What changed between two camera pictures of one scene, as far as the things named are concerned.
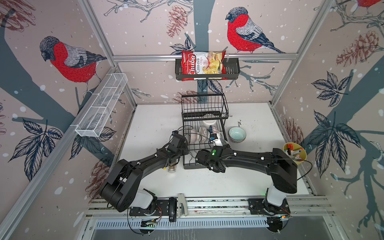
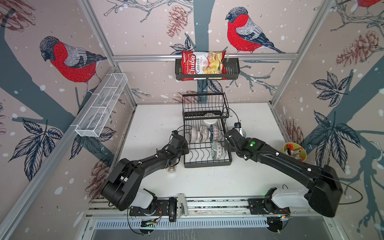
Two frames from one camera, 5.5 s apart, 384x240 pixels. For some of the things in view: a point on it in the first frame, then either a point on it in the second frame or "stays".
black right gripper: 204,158 to 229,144
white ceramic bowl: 209,123 stays
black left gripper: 185,146 stays
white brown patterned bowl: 204,134 stays
